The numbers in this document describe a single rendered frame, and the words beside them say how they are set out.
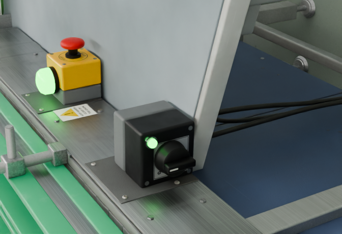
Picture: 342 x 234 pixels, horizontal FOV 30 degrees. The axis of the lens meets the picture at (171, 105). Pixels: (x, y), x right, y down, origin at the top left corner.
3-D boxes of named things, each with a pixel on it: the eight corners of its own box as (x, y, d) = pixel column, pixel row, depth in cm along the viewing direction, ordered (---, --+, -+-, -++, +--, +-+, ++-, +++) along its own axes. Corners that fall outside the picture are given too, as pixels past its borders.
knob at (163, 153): (183, 166, 84) (197, 178, 82) (153, 175, 82) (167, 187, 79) (184, 136, 82) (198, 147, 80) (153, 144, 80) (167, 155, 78)
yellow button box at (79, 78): (87, 83, 113) (48, 91, 110) (86, 43, 110) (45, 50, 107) (104, 97, 108) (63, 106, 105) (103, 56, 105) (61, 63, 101)
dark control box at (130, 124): (166, 148, 92) (113, 162, 88) (167, 98, 89) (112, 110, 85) (197, 174, 86) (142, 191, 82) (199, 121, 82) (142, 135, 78)
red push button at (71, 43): (57, 56, 107) (56, 37, 105) (79, 53, 109) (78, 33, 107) (66, 64, 104) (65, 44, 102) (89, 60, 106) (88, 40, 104)
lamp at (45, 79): (50, 87, 108) (33, 90, 107) (48, 62, 107) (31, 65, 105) (60, 96, 105) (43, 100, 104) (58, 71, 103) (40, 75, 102)
